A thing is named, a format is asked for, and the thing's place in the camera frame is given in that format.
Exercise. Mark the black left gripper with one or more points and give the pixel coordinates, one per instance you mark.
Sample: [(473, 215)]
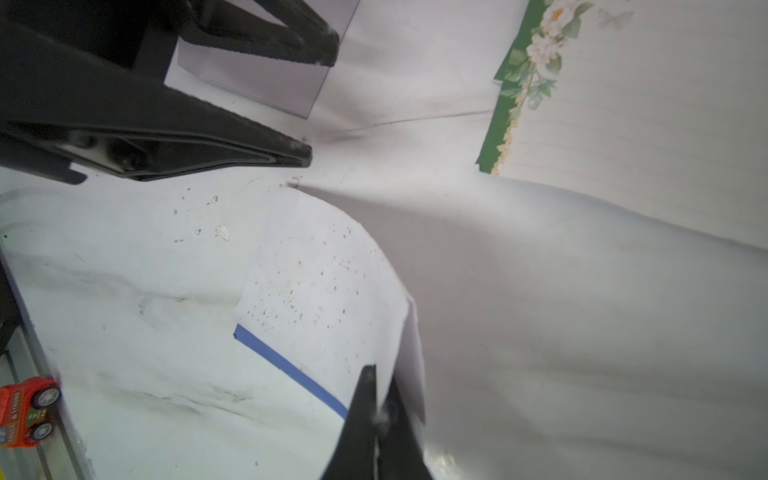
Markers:
[(82, 83)]

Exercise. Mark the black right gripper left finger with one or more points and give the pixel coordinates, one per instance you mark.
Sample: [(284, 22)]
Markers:
[(354, 455)]

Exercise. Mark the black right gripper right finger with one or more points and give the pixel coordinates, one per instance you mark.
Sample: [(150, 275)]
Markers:
[(399, 453)]

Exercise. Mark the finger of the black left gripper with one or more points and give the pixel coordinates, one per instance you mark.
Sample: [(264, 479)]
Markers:
[(300, 36)]

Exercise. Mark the blue bordered white letter paper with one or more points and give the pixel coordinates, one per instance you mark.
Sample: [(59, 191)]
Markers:
[(591, 347)]

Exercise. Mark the red toy car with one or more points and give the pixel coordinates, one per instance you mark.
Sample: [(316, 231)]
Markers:
[(25, 412)]

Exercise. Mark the aluminium front rail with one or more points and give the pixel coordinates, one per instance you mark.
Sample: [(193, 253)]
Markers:
[(61, 455)]

